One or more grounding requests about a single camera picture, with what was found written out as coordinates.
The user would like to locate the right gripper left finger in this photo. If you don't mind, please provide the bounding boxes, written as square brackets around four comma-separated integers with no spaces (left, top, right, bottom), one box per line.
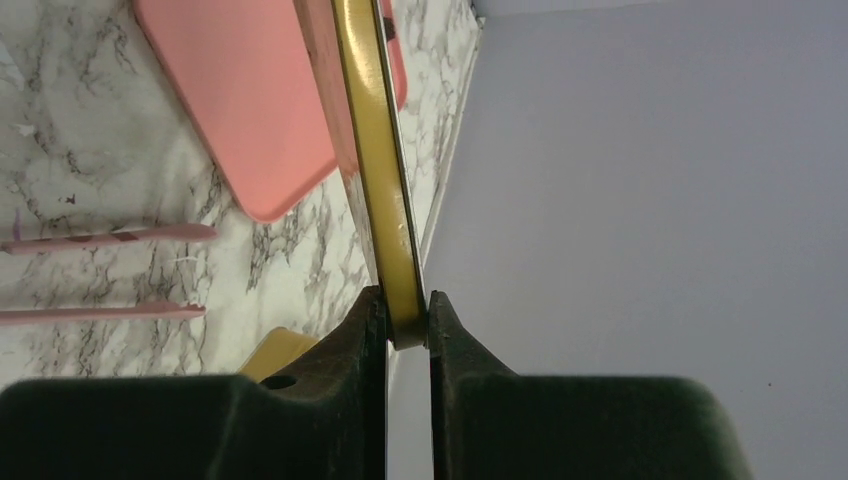
[1,287,387,479]

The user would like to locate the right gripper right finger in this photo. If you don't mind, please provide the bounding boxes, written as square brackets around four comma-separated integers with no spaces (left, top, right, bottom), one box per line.
[427,291,753,479]

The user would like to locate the pink silicone tongs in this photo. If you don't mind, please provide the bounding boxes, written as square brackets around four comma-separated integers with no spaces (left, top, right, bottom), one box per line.
[0,222,220,327]

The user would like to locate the pink plastic tray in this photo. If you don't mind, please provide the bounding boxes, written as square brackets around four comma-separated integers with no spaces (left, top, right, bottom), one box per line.
[134,1,407,224]

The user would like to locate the silver tin lid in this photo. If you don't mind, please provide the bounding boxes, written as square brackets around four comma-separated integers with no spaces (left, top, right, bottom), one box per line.
[294,1,427,350]

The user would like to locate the gold chocolate tin box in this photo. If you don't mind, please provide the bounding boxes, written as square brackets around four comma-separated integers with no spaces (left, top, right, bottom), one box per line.
[238,327,319,383]

